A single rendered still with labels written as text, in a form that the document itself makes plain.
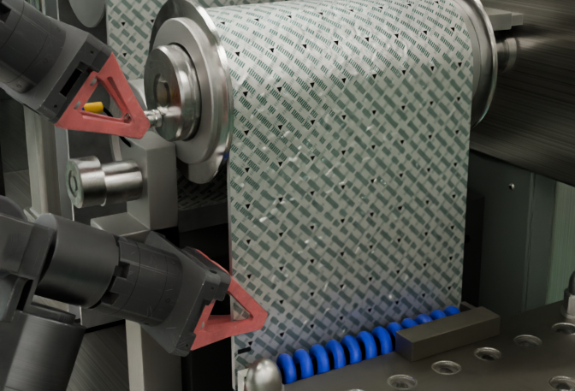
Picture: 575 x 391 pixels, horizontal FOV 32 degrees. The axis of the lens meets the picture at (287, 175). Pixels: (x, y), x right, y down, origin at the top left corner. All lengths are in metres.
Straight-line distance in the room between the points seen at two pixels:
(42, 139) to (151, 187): 0.70
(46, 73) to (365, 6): 0.27
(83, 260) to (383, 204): 0.27
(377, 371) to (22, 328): 0.29
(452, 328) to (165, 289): 0.26
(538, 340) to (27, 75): 0.48
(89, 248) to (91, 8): 0.36
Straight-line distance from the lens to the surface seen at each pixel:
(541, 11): 0.94
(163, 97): 0.78
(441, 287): 0.92
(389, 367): 0.83
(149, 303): 0.73
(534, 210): 0.99
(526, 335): 0.90
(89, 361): 1.13
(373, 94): 0.81
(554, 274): 1.22
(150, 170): 0.81
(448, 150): 0.87
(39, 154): 1.51
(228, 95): 0.73
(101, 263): 0.71
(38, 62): 0.72
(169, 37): 0.80
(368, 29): 0.82
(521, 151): 0.97
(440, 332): 0.85
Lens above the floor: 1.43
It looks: 18 degrees down
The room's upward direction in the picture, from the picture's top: straight up
